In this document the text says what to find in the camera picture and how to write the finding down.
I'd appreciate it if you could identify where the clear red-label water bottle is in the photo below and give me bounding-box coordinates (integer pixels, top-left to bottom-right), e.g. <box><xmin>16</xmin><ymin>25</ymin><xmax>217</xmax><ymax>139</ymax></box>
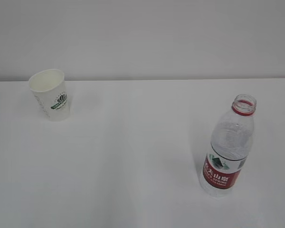
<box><xmin>199</xmin><ymin>94</ymin><xmax>257</xmax><ymax>197</ymax></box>

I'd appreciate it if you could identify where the white paper coffee cup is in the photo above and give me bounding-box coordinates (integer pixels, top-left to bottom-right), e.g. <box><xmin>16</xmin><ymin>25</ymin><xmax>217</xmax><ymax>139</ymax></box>
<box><xmin>28</xmin><ymin>69</ymin><xmax>69</xmax><ymax>122</ymax></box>

